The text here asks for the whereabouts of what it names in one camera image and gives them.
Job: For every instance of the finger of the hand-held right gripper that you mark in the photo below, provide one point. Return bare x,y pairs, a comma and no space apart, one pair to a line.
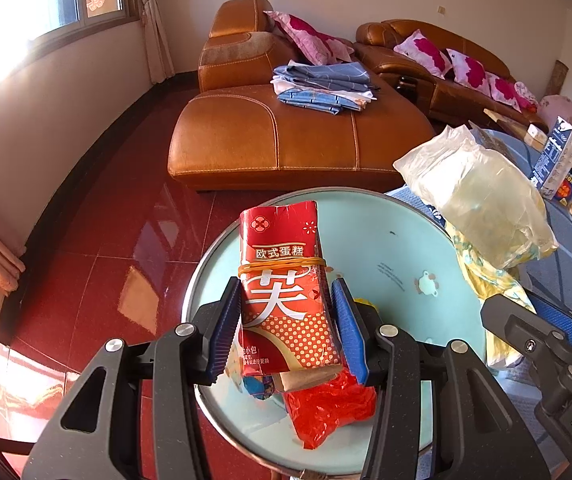
521,327
556,317

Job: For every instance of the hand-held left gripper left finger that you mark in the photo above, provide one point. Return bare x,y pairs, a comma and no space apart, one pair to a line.
223,332

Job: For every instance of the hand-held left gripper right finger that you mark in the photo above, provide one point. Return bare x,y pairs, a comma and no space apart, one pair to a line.
348,332

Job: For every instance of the yellow printed wrapper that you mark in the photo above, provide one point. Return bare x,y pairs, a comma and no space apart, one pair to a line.
491,285

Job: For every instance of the red cake packet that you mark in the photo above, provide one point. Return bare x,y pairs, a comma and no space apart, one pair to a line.
286,310

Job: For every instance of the red plastic bag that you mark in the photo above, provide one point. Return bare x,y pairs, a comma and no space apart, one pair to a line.
326,410

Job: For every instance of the yellow rubber band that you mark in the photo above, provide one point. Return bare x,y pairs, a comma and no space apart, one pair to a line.
286,262

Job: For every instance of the light green round bin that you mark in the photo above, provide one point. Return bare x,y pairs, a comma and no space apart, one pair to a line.
391,240

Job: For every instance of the clear plastic bag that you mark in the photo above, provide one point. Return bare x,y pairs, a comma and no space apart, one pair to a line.
481,195

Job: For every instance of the blue plaid tablecloth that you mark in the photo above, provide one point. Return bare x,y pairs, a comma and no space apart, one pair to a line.
566,260

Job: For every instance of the colourful crumpled wrapper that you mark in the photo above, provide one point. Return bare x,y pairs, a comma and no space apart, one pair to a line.
261,387

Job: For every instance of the brown paper wrapper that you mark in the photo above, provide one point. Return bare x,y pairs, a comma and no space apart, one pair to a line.
301,381

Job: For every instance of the tall white carton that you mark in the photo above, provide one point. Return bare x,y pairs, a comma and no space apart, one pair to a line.
548,155

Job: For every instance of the brown leather chaise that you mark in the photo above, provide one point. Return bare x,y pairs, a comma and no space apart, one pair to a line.
291,140

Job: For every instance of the pink floral cover cloth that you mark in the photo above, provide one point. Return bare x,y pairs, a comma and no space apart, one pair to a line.
563,110

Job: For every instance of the small floral cushion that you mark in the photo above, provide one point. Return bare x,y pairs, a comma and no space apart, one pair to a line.
526,96

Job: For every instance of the blue floral folded sheet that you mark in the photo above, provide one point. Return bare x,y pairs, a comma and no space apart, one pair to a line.
316,102

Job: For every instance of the brown leather sofa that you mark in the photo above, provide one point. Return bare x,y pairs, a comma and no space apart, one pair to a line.
446,100

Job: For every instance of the rolled mat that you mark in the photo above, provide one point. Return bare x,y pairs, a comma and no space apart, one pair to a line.
558,77

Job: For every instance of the blue plaid folded sheet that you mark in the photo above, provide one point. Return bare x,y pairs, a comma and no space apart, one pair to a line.
321,77

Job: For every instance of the large pink floral pillow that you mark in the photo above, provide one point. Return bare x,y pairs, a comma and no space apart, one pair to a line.
311,37

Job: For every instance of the cream curtain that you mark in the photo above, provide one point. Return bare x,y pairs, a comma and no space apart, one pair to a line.
153,20

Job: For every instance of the window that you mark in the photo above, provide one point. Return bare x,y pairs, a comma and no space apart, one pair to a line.
65,0

